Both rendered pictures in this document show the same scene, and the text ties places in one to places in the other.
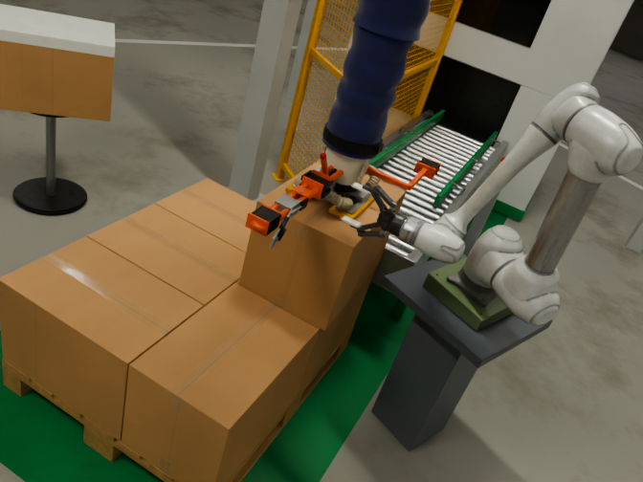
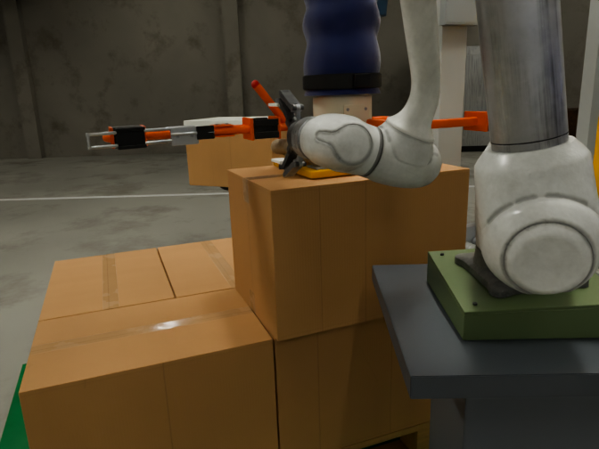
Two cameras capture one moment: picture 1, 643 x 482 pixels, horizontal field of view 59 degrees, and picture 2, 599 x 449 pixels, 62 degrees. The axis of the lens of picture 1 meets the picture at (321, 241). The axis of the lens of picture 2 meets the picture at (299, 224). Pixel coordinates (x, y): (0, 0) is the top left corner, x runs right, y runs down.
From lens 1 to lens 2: 167 cm
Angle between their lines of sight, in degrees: 49
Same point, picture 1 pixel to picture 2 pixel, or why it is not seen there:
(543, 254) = (491, 95)
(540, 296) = (512, 205)
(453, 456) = not seen: outside the picture
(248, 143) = not seen: hidden behind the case
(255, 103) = not seen: hidden behind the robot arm
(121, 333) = (72, 301)
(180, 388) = (41, 347)
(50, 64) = (228, 143)
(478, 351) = (423, 363)
